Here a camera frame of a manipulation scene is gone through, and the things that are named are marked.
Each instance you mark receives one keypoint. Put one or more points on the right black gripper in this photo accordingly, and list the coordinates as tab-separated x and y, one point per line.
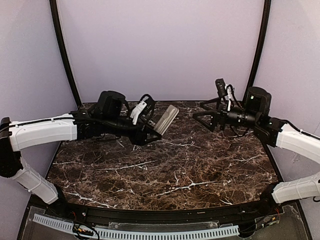
221	119

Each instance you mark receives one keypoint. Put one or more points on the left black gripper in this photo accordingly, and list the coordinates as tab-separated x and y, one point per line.
139	133

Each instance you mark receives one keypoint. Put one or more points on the white universal remote control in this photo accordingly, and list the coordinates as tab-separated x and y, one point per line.
166	119

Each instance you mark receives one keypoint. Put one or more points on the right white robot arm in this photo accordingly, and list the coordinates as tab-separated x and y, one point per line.
276	133

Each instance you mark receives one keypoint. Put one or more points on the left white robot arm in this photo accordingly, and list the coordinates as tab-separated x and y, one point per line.
16	136

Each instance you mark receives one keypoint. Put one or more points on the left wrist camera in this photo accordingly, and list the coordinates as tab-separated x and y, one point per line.
145	106

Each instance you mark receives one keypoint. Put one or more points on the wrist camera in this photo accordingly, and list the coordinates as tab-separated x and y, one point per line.
225	93
145	106

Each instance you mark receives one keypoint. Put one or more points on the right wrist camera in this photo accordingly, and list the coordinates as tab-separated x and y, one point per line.
225	93

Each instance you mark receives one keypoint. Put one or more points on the right black frame post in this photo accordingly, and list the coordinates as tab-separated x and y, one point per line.
259	46

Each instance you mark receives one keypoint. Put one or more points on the black frame post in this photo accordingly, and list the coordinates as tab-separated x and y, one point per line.
63	51
259	46

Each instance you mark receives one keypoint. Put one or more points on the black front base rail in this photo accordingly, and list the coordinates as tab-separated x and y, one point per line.
235	214

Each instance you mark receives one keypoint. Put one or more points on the white slotted cable duct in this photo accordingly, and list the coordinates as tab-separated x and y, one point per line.
119	231

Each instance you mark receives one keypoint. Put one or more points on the left black frame post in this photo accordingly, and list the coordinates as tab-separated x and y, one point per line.
63	51

